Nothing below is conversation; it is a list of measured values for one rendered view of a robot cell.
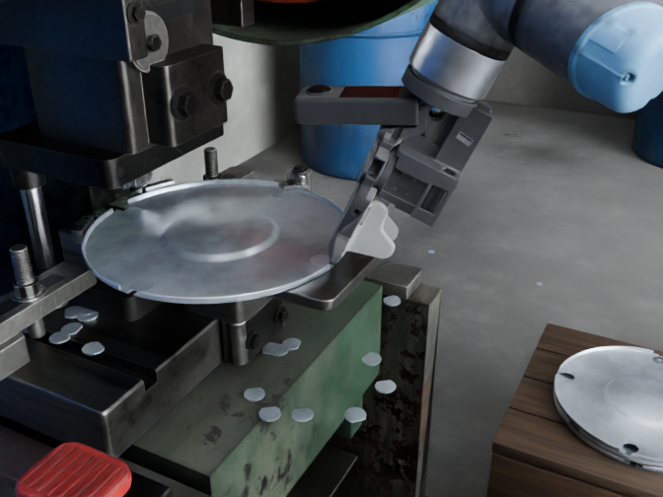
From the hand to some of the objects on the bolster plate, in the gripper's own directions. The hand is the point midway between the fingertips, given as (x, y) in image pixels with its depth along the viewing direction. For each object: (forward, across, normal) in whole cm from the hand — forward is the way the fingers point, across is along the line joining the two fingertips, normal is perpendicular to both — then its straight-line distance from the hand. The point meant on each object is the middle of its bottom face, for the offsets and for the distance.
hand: (331, 248), depth 75 cm
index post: (+12, +21, +3) cm, 24 cm away
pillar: (+20, +2, +28) cm, 34 cm away
